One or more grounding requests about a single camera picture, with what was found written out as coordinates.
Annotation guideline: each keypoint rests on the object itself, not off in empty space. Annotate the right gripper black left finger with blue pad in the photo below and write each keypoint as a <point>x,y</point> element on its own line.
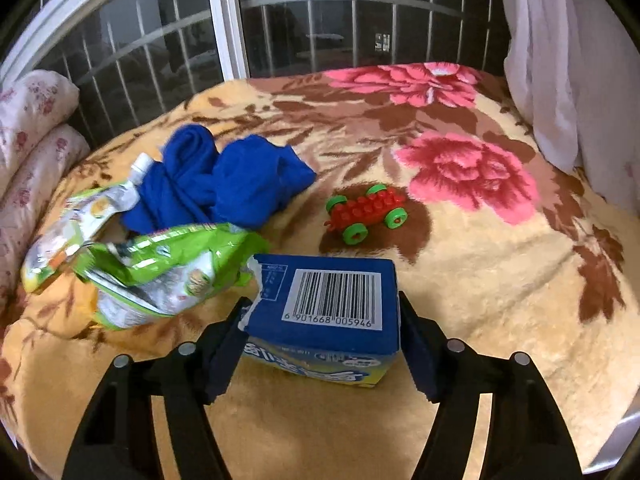
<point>116,438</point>

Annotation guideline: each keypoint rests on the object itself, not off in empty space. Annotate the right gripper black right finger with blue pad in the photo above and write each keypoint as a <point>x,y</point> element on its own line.
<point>527,438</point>

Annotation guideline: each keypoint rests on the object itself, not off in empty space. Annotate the blue barcode carton box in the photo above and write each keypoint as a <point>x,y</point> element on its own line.
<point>334,319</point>

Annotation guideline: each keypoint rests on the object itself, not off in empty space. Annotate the blue cloth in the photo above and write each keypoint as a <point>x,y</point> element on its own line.
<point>244,184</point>

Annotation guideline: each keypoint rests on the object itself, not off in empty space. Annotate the green crumpled snack bag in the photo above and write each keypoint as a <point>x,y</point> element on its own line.
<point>164,273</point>

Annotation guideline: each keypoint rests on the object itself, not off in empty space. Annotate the beige floral fleece blanket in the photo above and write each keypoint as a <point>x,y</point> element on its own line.
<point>504,251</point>

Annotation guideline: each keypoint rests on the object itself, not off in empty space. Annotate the green white spout pouch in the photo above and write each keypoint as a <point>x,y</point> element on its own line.
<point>80,224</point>

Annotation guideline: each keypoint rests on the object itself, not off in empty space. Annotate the red green toy car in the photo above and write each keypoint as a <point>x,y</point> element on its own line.
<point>353,217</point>

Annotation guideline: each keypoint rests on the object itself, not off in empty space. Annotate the pink floral folded quilt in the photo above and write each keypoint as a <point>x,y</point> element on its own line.
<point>38,148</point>

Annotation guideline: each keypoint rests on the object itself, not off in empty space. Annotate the white curtain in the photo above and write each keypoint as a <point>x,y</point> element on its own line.
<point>573,74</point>

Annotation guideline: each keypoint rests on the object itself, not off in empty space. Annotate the white bed frame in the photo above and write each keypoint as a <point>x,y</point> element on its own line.
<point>617,443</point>

